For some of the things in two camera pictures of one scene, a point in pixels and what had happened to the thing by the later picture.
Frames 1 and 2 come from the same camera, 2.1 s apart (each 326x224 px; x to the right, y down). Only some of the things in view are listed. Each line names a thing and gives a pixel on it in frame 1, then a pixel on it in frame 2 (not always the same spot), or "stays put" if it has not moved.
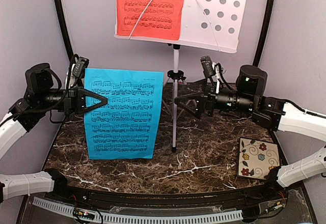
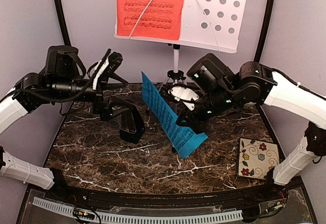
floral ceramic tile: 256,158 stays put
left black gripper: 75,101 to 105,109
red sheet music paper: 163,20 stays put
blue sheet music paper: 127,127 to 186,139
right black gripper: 209,100 to 188,119
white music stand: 212,17 stays put
